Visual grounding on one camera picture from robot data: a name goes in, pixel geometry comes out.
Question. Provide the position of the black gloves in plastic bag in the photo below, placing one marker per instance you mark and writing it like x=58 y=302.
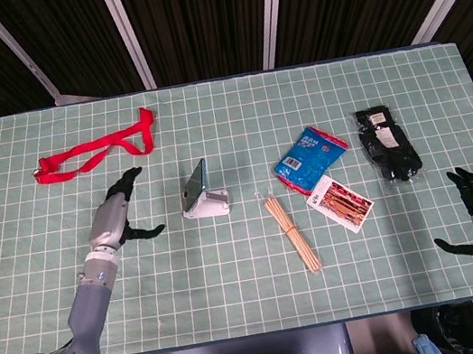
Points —
x=388 y=143

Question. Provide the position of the blue cloth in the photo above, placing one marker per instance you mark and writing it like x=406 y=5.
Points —
x=425 y=350

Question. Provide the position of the white phone stand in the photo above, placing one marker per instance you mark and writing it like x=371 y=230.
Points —
x=209 y=204

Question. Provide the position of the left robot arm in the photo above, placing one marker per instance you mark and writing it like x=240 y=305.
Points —
x=63 y=340

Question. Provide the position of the blue snack bag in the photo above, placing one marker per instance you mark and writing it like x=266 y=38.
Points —
x=310 y=159

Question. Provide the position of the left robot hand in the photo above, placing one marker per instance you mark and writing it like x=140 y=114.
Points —
x=109 y=220

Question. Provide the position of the bundle of wooden sticks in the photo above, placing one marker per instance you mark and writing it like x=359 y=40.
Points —
x=293 y=235

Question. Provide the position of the black smartphone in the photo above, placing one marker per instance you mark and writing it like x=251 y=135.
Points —
x=195 y=184

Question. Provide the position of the green checkered tablecloth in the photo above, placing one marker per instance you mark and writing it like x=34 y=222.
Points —
x=254 y=275

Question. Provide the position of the red patterned card packet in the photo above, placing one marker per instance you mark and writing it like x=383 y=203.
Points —
x=342 y=206

